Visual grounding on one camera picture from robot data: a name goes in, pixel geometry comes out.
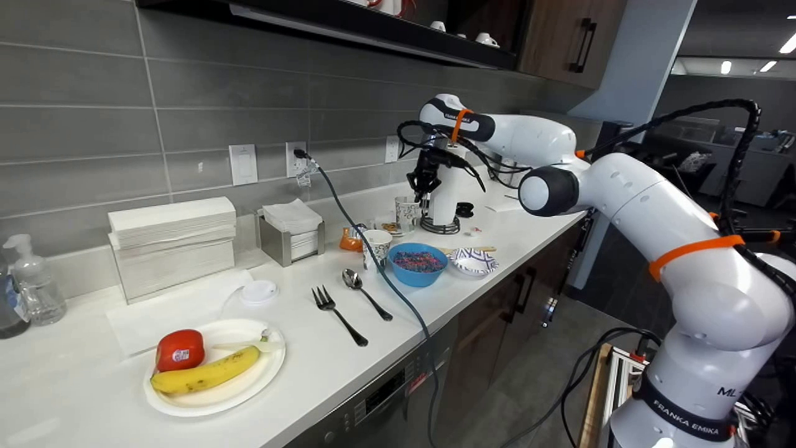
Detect dark dishwasher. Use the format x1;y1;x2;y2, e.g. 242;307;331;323
284;326;462;448

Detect wooden cabinet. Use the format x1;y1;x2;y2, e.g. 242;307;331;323
517;0;630;92
431;221;588;427

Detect black cabinet handle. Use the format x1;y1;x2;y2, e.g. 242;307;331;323
570;16;599;78
509;270;538;320

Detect black corrugated robot hose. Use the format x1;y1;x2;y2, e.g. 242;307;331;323
606;97;767;226

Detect white mug with red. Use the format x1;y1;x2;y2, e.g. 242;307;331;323
362;0;406;18

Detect orange strap on wrist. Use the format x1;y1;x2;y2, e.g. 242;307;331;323
448;108;474;145

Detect metal spoon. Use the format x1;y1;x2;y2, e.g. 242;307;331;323
340;267;396;323

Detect metal napkin holder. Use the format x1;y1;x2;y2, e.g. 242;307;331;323
257;196;329;270

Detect wooden post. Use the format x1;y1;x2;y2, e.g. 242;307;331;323
578;341;614;448

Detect white outlet with plug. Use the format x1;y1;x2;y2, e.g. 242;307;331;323
284;140;310;180

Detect small orange item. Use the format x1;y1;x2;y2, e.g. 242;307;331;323
335;226;367;257

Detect white paper towel stack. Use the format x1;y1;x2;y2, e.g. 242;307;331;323
106;194;238;303

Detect red apple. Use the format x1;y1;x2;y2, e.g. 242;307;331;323
154;326;207;374

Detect black lower cabinet handle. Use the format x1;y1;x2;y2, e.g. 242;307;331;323
509;270;538;320

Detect colourful cereal pieces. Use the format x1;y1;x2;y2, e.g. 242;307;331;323
396;249;443;274

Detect black upper cabinet handle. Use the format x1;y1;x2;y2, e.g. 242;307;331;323
570;16;599;78

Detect black floor cable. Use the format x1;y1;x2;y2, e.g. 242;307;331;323
496;323;667;448

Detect wooden lower cabinet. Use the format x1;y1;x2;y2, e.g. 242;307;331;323
431;221;588;427

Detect blue patterned paper bowl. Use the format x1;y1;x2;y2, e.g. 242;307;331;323
445;246;501;281

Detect clear sanitizer pump bottle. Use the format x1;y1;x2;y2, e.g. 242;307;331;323
0;233;68;328

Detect white wall switch plate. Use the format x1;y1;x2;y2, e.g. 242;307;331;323
226;143;262;186

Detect dark wall shelf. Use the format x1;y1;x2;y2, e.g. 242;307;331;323
135;0;527;72

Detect orange strap on lower link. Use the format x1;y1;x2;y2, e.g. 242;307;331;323
647;233;746;284

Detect yellow banana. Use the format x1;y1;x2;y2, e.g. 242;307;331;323
150;345;267;399

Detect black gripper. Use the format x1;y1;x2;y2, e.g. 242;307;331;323
406;148;448;209

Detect wooden upper cabinet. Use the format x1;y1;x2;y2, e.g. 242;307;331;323
517;0;630;92

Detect metal fork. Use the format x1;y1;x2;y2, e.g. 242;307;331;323
308;284;370;350

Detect white patterned coffee cup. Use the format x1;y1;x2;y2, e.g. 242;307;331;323
360;226;396;270

